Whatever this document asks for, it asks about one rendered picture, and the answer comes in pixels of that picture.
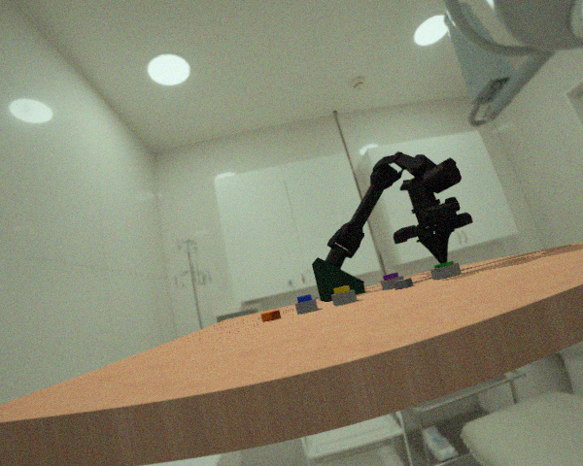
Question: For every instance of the green button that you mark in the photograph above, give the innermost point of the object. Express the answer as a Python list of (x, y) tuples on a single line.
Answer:
[(445, 270)]

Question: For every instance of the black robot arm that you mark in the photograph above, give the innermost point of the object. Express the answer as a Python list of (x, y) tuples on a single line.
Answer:
[(428, 178)]

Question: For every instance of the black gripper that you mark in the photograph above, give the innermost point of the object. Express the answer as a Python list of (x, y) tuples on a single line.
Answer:
[(436, 243)]

